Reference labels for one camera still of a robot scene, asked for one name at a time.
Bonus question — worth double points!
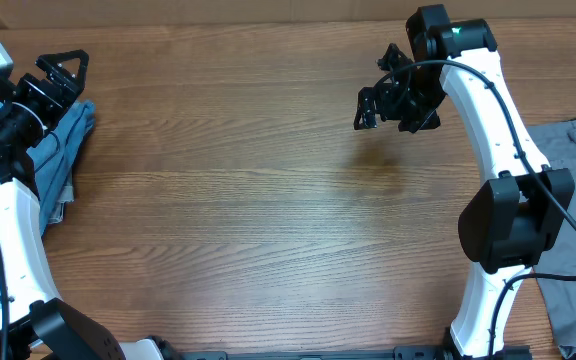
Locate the blue denim jeans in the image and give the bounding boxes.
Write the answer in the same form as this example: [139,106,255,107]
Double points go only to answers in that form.
[27,100,96,235]

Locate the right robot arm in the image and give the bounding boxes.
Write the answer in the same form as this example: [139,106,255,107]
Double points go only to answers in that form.
[354,5,574,359]

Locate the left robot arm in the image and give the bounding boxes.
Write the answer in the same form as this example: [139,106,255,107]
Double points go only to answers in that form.
[0,42,168,360]

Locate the folded light blue jeans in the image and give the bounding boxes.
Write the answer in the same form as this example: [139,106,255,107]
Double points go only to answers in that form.
[47,172,75,225]

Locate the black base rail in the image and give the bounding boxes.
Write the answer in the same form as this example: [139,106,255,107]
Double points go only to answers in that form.
[177,344,534,360]

